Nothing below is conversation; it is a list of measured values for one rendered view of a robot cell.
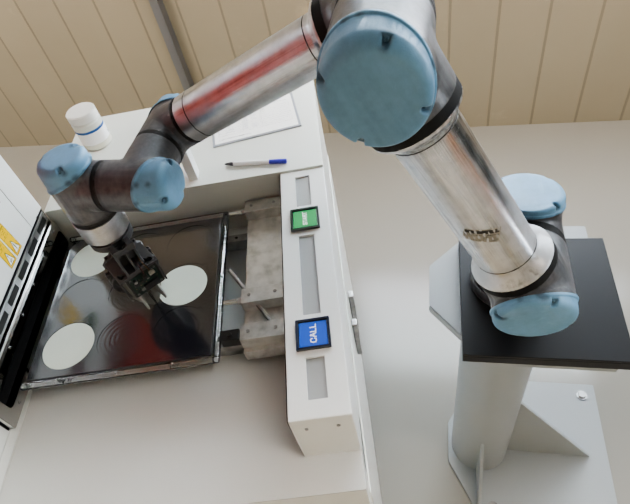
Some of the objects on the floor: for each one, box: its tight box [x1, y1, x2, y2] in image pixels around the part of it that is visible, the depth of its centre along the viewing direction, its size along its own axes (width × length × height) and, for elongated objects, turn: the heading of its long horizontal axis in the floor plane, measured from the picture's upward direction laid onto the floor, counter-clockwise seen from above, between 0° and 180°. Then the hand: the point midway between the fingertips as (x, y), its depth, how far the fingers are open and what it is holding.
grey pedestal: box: [429, 226, 618, 504], centre depth 128 cm, size 51×44×82 cm
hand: (151, 296), depth 100 cm, fingers closed
